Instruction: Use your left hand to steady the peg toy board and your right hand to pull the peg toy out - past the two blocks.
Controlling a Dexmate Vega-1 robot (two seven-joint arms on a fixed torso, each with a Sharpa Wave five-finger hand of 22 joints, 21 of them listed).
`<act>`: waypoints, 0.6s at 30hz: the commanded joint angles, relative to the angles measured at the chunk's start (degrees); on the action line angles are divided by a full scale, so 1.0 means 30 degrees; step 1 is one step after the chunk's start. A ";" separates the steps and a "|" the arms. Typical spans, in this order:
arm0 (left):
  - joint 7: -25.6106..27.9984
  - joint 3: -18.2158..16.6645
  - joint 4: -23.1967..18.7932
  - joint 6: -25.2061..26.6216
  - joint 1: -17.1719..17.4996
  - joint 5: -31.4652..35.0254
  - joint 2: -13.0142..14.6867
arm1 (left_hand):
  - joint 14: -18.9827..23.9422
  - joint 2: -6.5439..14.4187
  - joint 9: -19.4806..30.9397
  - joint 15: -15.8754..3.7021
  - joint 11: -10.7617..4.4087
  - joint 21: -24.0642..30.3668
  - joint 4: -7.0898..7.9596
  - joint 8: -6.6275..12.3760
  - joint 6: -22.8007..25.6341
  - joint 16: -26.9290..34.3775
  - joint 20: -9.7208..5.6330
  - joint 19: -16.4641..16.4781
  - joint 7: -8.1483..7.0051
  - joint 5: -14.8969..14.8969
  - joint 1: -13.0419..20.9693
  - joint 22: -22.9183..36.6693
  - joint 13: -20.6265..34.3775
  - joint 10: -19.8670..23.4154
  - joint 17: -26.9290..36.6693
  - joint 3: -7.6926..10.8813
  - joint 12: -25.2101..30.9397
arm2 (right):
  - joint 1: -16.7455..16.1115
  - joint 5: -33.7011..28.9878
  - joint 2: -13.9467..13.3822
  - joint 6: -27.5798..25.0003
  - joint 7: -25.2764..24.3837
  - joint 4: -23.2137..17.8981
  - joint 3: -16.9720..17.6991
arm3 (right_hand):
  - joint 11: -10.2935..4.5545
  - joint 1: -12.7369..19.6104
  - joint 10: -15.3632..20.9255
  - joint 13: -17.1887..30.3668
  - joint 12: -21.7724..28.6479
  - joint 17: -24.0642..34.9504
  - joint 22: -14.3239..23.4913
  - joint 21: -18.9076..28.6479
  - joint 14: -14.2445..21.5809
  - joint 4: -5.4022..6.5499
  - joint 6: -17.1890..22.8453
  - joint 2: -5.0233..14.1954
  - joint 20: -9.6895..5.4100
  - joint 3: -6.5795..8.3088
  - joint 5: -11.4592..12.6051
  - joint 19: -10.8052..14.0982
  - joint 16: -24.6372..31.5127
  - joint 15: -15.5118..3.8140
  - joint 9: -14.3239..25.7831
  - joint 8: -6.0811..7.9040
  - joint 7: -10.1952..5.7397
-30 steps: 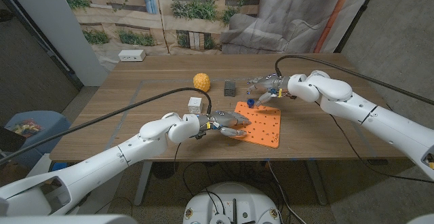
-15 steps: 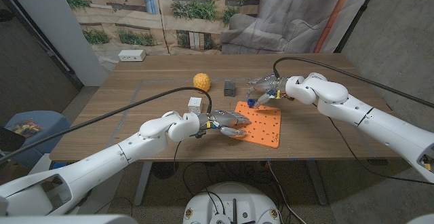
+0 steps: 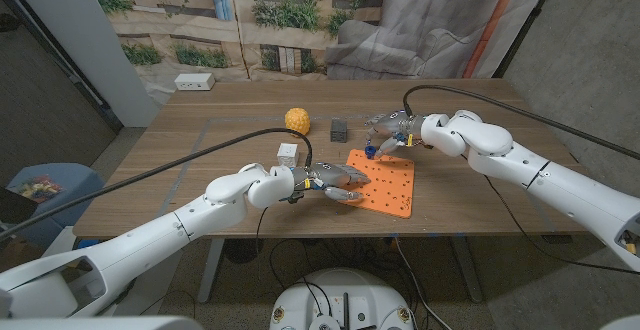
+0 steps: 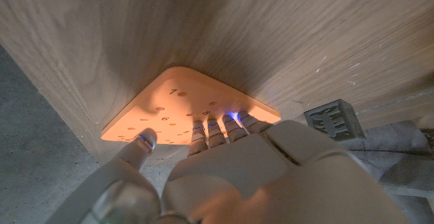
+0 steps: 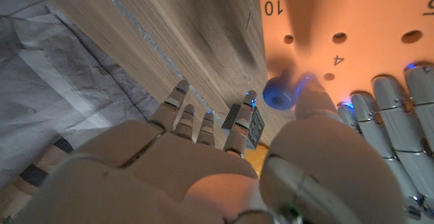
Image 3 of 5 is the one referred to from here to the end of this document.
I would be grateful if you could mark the white cube block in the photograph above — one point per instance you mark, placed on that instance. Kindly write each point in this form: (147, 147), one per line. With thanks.
(287, 155)

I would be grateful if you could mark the black round floor disc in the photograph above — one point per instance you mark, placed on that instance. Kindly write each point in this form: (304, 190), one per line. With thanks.
(243, 250)

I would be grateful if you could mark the dark grey cube block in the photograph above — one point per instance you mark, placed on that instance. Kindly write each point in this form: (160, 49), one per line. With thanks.
(338, 131)

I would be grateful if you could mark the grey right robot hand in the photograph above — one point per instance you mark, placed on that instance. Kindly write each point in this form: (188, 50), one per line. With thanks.
(397, 125)

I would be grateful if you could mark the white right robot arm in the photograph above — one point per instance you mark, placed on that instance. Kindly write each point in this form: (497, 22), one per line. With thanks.
(550, 180)

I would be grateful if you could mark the printed fabric backdrop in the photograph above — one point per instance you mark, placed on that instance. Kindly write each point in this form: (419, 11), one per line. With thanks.
(300, 30)

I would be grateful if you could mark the white robot chest cover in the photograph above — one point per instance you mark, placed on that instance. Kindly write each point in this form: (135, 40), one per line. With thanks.
(100, 323)

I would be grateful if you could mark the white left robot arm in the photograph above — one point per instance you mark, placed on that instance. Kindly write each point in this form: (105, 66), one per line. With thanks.
(150, 245)

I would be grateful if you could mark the yellow bumpy ball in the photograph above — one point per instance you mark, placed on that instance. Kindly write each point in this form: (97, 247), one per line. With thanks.
(297, 122)

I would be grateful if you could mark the white table leg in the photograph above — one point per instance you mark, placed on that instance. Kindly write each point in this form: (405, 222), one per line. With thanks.
(211, 270)
(467, 270)

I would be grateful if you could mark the blue peg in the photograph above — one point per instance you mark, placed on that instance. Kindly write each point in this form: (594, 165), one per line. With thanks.
(369, 152)

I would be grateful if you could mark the blue-grey upholstered stool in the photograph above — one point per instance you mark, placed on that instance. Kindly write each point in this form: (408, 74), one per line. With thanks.
(75, 190)

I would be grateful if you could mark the black flat device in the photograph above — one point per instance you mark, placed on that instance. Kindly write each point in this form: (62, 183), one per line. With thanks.
(15, 205)

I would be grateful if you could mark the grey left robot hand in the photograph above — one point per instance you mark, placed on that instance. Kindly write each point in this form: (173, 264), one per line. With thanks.
(332, 175)

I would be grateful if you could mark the white robot torso base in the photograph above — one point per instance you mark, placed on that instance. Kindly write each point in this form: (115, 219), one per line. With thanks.
(342, 300)

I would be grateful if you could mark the bag of colourful toys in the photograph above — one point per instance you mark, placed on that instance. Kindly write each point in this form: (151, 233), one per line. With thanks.
(37, 189)

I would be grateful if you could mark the orange peg board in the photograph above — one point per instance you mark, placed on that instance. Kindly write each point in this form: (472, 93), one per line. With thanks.
(390, 185)

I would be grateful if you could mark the white power strip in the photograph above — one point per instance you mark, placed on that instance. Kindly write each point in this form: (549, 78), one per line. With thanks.
(194, 82)

